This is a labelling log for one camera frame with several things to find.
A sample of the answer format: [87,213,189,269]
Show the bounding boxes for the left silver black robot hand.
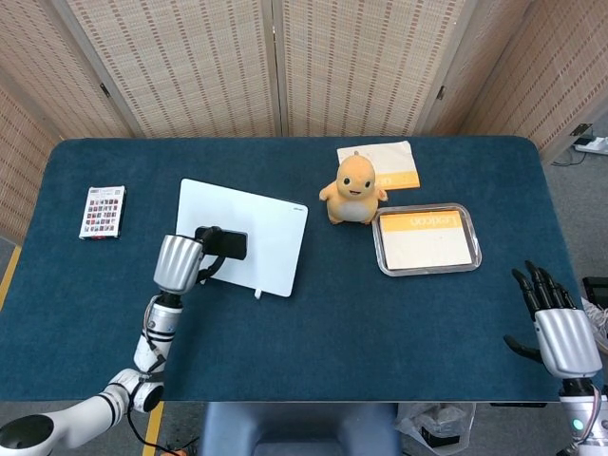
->
[152,225,248,294]

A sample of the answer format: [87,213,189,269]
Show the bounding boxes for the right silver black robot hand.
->
[503,259,603,380]

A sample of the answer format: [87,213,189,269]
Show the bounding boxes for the black rectangular case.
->
[203,227,248,260]

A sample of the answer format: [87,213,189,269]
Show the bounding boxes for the white tablet board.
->
[175,178,310,301]

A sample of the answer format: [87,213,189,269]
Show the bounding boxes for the white sneaker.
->
[582,296,608,352]

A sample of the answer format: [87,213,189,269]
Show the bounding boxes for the card deck box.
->
[78,185,127,240]

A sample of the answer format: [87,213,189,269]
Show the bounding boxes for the clear plastic bag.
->
[394,402,477,450]

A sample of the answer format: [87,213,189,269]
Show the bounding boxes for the blue table mat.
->
[0,136,605,405]

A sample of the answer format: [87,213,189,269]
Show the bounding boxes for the orange white Lexicon booklet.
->
[378,210,474,271]

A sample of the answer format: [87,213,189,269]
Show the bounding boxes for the clear plastic tray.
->
[370,202,483,278]

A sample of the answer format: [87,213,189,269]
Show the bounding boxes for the orange dinosaur plush toy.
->
[318,150,388,226]

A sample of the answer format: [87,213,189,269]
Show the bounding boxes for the white power strip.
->
[574,136,608,155]

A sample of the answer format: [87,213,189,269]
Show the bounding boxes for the blue chair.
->
[197,402,403,456]

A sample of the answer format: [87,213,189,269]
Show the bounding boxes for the woven folding screen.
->
[0,0,608,244]

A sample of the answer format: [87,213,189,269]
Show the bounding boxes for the orange white paper booklet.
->
[336,140,423,192]

